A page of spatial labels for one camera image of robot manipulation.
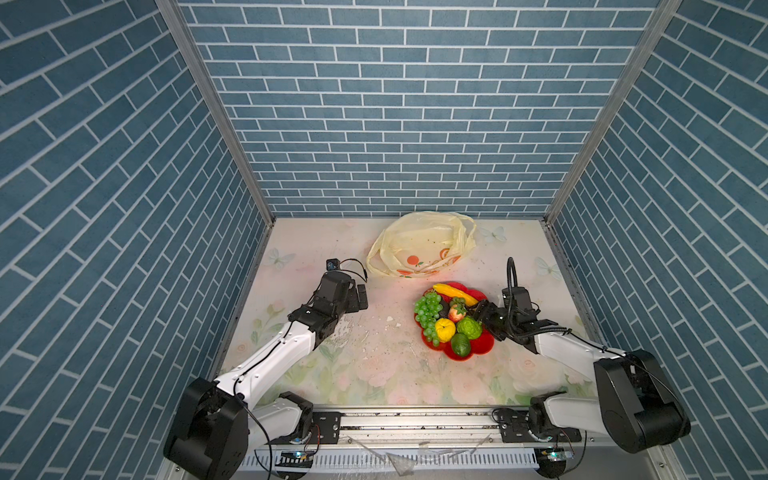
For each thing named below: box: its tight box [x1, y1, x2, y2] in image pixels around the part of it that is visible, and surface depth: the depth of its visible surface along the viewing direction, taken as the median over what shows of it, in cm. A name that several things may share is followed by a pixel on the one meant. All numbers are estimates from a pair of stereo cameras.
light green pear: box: [456, 316, 483, 340], surface depth 87 cm
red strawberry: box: [448, 297, 467, 323], surface depth 88 cm
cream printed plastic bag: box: [366, 211, 477, 278], surface depth 110 cm
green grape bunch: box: [414, 292, 443, 347], surface depth 88 cm
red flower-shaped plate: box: [415, 282, 495, 362], surface depth 86 cm
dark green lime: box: [450, 333, 471, 357], surface depth 84 cm
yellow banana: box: [433, 283, 479, 307], surface depth 95 cm
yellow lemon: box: [435, 318, 456, 343], surface depth 87 cm
